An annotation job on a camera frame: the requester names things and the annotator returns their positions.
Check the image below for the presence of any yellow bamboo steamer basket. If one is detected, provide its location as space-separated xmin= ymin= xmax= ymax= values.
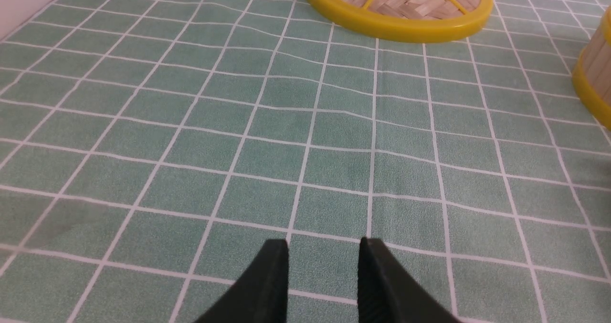
xmin=572 ymin=7 xmax=611 ymax=130

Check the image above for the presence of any yellow bamboo steamer lid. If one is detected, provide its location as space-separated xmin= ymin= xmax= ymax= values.
xmin=308 ymin=0 xmax=494 ymax=44

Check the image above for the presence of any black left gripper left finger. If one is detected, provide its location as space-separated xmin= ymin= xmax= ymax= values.
xmin=196 ymin=239 xmax=289 ymax=323

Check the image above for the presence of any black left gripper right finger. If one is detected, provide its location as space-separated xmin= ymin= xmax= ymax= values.
xmin=358 ymin=237 xmax=460 ymax=323

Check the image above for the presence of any green checkered tablecloth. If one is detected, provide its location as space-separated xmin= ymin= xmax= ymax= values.
xmin=0 ymin=0 xmax=611 ymax=323

